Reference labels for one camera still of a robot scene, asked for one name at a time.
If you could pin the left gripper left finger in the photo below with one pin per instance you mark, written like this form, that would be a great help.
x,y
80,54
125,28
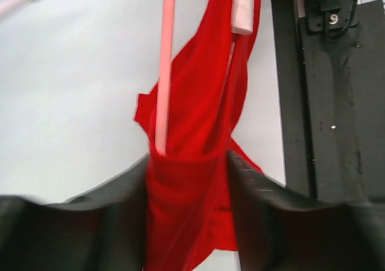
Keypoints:
x,y
102,229

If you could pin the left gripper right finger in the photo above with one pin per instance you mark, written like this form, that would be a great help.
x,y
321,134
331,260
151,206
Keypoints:
x,y
278,229

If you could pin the red t shirt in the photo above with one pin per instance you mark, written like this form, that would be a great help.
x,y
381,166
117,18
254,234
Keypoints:
x,y
189,213

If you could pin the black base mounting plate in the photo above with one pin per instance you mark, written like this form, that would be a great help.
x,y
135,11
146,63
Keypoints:
x,y
332,105

